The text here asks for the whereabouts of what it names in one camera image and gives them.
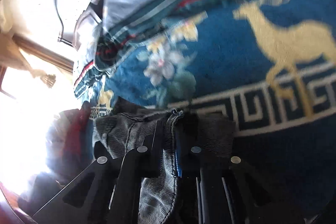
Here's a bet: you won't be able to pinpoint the blue deer pattern blanket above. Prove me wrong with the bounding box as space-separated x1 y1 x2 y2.
74 0 335 221

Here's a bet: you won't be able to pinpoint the grey washed denim pants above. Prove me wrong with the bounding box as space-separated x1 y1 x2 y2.
94 109 235 223

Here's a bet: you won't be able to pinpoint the beige window curtain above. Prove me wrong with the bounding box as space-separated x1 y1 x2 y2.
0 29 74 88

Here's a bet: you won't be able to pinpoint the red cloth item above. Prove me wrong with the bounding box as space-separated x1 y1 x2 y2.
46 101 91 185

